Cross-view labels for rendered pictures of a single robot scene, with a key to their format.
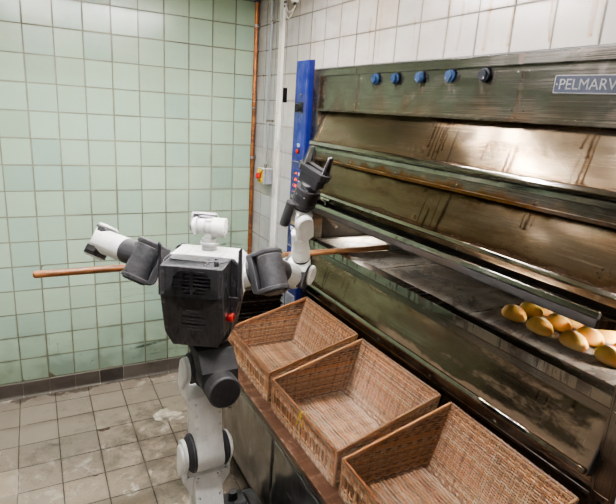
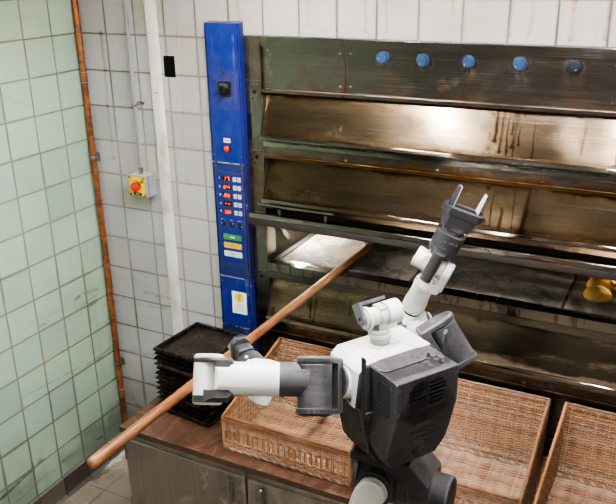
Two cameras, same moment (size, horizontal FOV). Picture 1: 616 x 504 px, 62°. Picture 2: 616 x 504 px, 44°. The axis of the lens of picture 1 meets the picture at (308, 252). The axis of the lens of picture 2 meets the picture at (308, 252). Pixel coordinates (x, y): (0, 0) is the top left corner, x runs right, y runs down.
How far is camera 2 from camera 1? 1.64 m
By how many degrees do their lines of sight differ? 33
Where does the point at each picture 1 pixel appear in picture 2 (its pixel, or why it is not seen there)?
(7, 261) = not seen: outside the picture
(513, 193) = not seen: outside the picture
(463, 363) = (573, 360)
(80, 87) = not seen: outside the picture
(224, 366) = (433, 468)
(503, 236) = not seen: outside the picture
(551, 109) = not seen: outside the picture
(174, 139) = not seen: outside the picture
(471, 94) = (553, 85)
